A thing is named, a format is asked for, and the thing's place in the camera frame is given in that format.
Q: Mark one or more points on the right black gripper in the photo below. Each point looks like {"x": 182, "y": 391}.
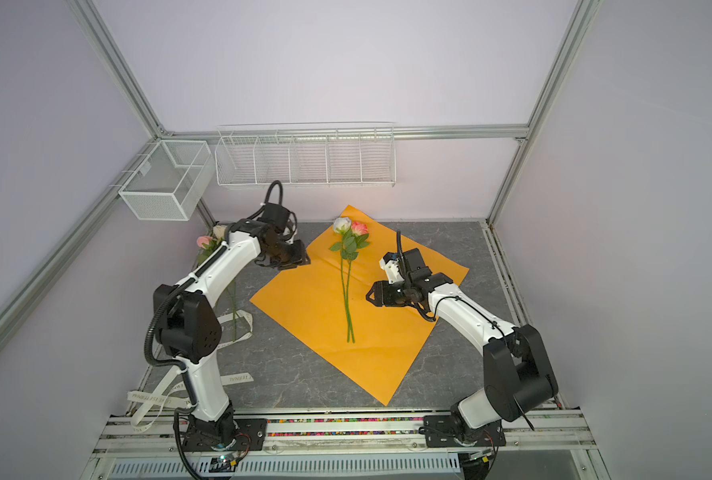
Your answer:
{"x": 383, "y": 294}

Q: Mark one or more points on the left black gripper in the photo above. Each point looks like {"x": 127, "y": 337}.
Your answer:
{"x": 299, "y": 259}

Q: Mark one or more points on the white fake rose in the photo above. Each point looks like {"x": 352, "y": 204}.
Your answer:
{"x": 341, "y": 227}

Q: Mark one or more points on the orange wrapping paper sheet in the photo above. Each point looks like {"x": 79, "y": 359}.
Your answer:
{"x": 328, "y": 347}

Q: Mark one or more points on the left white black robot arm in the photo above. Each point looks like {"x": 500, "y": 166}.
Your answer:
{"x": 184, "y": 332}

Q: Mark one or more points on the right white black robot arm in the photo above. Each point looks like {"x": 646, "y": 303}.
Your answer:
{"x": 517, "y": 372}

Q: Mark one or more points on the cream fake rose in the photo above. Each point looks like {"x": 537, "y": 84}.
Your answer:
{"x": 219, "y": 232}

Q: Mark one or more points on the white mesh box basket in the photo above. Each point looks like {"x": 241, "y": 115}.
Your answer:
{"x": 170, "y": 180}

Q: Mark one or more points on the white printed ribbon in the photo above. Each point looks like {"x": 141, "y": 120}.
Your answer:
{"x": 166, "y": 395}

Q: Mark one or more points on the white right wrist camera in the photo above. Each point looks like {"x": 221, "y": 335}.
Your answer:
{"x": 390, "y": 265}

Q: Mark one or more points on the white wire shelf basket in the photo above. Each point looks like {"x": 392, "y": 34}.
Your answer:
{"x": 306, "y": 154}

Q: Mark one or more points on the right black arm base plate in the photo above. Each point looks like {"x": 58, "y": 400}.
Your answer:
{"x": 449, "y": 430}

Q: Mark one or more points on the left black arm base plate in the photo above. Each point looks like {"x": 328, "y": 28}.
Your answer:
{"x": 242, "y": 434}

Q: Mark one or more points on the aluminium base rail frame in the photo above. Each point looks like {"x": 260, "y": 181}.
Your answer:
{"x": 296, "y": 432}

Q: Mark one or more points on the white slotted cable duct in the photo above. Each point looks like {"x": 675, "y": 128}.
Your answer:
{"x": 297, "y": 467}

